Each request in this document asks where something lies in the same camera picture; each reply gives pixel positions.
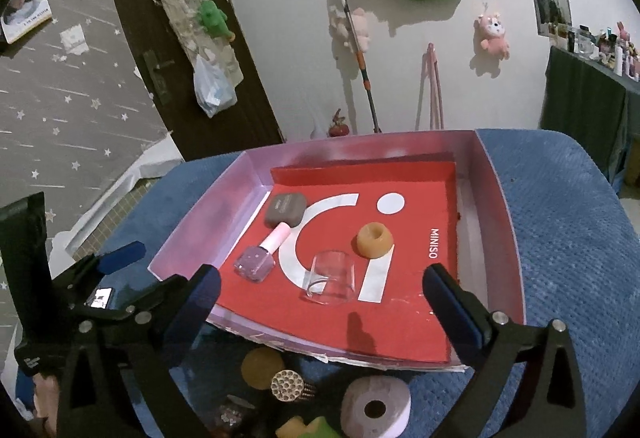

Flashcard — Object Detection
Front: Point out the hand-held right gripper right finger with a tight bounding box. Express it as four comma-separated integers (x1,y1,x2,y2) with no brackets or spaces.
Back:
421,261,588,438

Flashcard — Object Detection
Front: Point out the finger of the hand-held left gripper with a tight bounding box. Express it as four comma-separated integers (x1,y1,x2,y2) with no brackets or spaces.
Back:
70,240,147,285
80,274,193,326

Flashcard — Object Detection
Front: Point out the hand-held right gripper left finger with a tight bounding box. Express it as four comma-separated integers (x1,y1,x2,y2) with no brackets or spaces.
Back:
55,262,223,438

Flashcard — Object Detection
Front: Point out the purple nail polish bottle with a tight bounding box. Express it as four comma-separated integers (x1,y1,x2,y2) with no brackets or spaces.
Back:
234,222,293,284

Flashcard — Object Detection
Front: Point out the lilac cardboard box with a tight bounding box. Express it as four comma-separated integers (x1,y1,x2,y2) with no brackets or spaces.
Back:
150,129,526,371

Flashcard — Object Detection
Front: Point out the tan ring-shaped toy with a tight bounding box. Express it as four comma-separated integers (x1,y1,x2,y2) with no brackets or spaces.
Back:
356,222,394,258

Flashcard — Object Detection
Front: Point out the lilac round device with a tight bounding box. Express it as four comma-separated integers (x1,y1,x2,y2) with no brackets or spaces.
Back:
341,375,412,438

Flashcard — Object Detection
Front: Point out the black starry perfume bottle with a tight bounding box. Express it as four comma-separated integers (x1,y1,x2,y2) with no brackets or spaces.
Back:
212,395,261,434

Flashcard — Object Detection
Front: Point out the clear glass cup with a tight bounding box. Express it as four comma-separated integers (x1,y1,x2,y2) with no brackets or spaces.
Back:
300,250,360,305

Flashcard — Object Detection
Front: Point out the rhinestone studded cylinder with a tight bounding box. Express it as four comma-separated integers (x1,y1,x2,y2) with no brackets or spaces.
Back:
270,369,317,404

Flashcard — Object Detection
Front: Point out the brown earbuds case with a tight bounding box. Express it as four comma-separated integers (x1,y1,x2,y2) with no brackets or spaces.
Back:
264,192,306,228

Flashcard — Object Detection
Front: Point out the green frog toy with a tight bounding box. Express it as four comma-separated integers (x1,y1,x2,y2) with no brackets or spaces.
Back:
275,415,346,438

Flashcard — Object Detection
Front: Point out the person's left hand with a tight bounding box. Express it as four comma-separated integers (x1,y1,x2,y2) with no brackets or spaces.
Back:
32,375,63,420

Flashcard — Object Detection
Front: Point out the red paper sheet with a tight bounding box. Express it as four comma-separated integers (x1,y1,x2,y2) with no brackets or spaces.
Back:
207,160,461,365

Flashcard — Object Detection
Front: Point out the glossy foil packet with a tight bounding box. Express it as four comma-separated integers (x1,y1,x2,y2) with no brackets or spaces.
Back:
86,288,115,309

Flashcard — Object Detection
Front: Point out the clear plastic bag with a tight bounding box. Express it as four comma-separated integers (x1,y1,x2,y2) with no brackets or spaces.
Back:
194,54,238,119

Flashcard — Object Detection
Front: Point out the dark wooden door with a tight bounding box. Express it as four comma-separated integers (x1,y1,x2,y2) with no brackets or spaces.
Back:
102,0,286,164

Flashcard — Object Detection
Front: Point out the small red toy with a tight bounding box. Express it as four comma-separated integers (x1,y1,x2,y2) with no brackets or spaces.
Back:
327,108,349,138

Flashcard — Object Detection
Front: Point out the pink folding stand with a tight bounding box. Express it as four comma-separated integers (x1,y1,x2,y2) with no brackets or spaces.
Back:
416,43,445,131

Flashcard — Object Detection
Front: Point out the beige hanging organizer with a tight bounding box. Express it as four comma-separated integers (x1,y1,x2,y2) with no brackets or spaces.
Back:
147,0,245,86

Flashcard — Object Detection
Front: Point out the dark green clothed table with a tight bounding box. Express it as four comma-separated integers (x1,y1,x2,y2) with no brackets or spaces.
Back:
540,45,640,189

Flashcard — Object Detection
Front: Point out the green plush toy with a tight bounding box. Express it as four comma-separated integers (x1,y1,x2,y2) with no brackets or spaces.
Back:
196,0,236,41

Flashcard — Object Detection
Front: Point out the white booklet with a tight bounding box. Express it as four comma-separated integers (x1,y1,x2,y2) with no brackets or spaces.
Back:
0,0,53,44

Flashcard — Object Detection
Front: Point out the pink plush toy white face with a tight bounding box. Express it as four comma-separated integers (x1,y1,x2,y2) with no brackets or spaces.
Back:
474,10,511,60

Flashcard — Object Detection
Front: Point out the pale pink plush toy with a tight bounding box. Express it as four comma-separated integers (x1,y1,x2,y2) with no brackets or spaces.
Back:
327,5,373,53

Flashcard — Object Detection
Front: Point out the row of bottles on table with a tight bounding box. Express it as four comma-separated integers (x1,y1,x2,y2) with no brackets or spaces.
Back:
557,20,640,81

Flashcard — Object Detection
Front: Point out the white wall sticker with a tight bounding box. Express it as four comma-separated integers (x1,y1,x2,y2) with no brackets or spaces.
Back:
60,25,90,54

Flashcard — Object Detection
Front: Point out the orange mop handle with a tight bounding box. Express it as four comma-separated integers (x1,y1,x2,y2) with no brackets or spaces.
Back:
336,0,383,135

